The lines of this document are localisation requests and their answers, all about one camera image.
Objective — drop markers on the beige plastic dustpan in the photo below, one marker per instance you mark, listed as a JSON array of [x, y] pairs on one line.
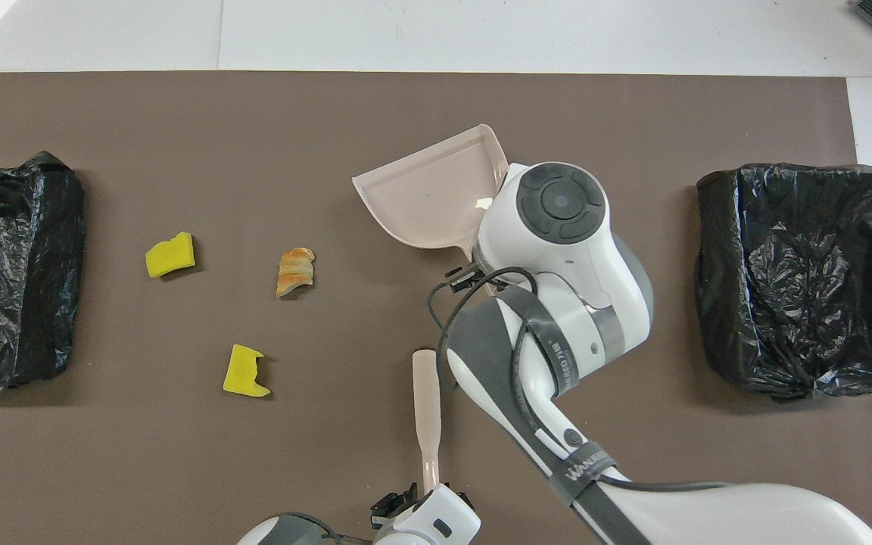
[[428, 197]]

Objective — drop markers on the yellow sponge piece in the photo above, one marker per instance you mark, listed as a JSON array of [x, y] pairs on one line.
[[169, 257], [241, 375]]

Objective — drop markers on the brown table mat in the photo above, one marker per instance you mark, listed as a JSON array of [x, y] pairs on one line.
[[179, 121]]

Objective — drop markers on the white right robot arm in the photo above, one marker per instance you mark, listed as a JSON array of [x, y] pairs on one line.
[[587, 265]]

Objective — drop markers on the beige hand brush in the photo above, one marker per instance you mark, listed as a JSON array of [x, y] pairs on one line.
[[427, 393]]

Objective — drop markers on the striped croissant piece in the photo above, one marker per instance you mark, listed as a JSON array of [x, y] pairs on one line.
[[296, 272]]

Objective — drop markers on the black bag lined bin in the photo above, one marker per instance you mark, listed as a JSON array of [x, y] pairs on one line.
[[27, 325], [784, 227]]

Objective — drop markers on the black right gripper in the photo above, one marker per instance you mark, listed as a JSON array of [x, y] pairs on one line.
[[462, 278]]

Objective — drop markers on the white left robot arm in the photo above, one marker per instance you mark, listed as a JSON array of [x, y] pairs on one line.
[[436, 522]]

